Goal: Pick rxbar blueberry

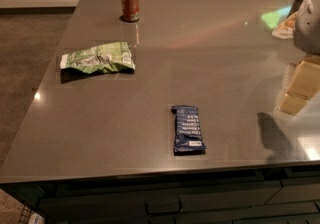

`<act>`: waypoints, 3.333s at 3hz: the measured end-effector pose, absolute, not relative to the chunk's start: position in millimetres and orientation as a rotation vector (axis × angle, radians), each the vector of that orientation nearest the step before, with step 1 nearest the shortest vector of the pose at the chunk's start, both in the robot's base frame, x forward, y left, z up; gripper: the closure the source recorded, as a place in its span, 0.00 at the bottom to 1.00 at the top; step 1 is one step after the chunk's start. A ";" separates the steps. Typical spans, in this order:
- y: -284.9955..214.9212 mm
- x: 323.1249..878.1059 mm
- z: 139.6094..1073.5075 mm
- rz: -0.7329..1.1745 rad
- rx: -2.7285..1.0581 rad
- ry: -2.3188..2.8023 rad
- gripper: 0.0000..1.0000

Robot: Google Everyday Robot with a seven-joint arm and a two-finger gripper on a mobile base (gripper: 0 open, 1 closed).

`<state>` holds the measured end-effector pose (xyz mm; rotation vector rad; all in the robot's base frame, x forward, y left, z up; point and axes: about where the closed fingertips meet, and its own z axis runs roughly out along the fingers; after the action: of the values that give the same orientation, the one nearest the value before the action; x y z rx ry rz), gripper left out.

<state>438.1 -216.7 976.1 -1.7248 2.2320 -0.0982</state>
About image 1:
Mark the red soda can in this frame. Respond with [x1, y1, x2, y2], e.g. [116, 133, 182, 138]
[121, 0, 140, 22]

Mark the black wire basket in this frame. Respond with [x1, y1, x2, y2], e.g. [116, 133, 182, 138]
[18, 206, 33, 224]

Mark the green chip bag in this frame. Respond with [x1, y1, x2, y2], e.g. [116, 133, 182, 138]
[60, 41, 135, 74]

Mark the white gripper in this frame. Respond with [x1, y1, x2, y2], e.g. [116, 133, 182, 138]
[272, 0, 320, 115]

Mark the dark cabinet drawer handle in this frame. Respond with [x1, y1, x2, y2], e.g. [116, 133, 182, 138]
[145, 198, 182, 217]

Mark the blue rxbar wrapper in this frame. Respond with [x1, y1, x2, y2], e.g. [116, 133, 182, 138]
[171, 105, 206, 153]

